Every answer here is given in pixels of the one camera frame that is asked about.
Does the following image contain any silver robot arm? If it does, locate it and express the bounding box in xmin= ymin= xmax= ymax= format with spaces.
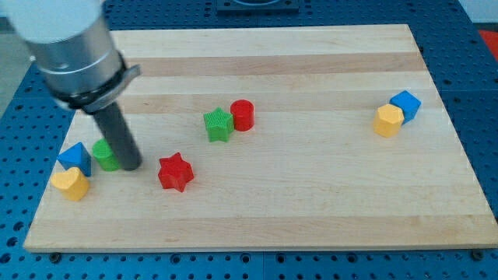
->
xmin=1 ymin=0 xmax=141 ymax=114

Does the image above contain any green star block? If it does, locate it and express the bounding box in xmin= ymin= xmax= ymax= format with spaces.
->
xmin=203 ymin=107 xmax=234 ymax=142

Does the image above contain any red star block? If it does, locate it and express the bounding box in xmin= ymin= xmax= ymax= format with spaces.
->
xmin=158 ymin=152 xmax=195 ymax=193

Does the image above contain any red cylinder block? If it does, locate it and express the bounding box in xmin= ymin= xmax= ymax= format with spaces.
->
xmin=230 ymin=100 xmax=254 ymax=131

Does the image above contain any wooden board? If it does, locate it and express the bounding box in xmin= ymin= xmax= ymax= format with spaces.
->
xmin=24 ymin=24 xmax=497 ymax=253

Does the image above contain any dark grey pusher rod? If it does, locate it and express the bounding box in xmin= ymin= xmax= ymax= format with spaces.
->
xmin=93 ymin=102 xmax=142 ymax=171

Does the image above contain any yellow hexagon block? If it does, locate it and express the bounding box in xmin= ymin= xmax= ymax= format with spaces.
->
xmin=373 ymin=103 xmax=405 ymax=138

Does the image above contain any green cylinder block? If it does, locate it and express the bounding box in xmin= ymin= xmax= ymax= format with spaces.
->
xmin=92 ymin=138 xmax=120 ymax=172

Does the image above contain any blue cube block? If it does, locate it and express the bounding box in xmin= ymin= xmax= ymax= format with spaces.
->
xmin=389 ymin=90 xmax=421 ymax=124

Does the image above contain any blue triangle block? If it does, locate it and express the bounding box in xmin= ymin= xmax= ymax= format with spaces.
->
xmin=57 ymin=142 xmax=92 ymax=177

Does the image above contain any yellow heart block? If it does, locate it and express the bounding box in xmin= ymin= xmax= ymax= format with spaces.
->
xmin=50 ymin=167 xmax=90 ymax=201

